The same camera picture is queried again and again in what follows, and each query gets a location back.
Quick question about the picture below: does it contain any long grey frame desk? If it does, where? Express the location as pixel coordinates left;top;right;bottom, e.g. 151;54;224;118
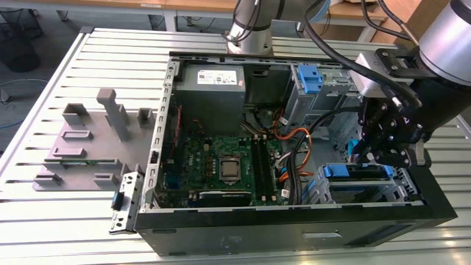
0;0;236;31

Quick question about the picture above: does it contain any CPU socket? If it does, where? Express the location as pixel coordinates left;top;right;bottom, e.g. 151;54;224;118
218;153;247;186

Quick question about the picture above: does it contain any black open PC case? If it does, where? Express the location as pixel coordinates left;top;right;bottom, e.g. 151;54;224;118
134;50;459;256

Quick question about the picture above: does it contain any grey parts rack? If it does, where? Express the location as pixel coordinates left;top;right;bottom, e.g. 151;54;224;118
32;88;155;193

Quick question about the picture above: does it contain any black mesh waste basket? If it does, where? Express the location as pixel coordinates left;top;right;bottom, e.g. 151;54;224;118
0;8;44;41

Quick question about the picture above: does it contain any grey power supply unit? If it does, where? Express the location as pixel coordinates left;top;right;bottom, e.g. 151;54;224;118
172;65;247;136

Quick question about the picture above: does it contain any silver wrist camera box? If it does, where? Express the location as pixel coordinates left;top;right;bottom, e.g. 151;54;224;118
355;52;391;98

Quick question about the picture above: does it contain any hinged metal slot retainer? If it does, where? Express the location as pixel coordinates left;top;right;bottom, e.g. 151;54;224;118
110;171;144;235

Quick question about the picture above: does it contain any brown wooden cabinet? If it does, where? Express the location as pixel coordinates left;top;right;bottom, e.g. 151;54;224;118
394;0;453;50

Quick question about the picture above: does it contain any green RAM stick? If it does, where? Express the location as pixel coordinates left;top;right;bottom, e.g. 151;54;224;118
44;157;115;168

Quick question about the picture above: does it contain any hard disk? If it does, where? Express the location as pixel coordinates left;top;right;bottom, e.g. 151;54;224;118
302;162;401;204

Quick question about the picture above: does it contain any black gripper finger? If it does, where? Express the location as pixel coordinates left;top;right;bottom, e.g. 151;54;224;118
367;142;433;168
359;99;398;164

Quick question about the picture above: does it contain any grey metal drive cage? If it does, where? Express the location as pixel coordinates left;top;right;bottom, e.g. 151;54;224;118
285;65;369;136

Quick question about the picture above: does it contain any metal disk bay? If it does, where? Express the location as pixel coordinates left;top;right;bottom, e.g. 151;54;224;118
318;162;421;205

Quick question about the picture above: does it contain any silver CPU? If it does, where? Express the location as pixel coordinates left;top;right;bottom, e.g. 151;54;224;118
220;161;242;177

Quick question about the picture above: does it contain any wooden top desk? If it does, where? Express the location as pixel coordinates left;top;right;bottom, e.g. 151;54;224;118
302;0;390;42

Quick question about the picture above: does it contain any blue data wire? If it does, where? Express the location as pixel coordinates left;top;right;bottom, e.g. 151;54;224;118
346;139;361;164

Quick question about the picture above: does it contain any red twisted fan wire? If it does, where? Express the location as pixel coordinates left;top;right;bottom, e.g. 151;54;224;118
167;106;184;164

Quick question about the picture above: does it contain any black round bin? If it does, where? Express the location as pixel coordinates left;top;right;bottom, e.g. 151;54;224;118
2;41;40;73

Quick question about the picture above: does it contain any blue plastic drive latch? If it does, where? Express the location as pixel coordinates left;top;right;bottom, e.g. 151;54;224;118
298;65;325;94

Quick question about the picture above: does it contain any green motherboard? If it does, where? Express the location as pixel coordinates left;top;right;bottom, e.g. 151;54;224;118
154;135;291;208

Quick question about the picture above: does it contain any black RAM slot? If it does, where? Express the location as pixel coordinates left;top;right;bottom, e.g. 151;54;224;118
251;134;269;203
262;134;281;202

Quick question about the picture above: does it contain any power supply wire bundle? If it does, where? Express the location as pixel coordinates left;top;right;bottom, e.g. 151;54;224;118
239;106;369;206

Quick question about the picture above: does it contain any black graphics card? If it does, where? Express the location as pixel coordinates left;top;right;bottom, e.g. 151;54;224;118
187;190;255;208

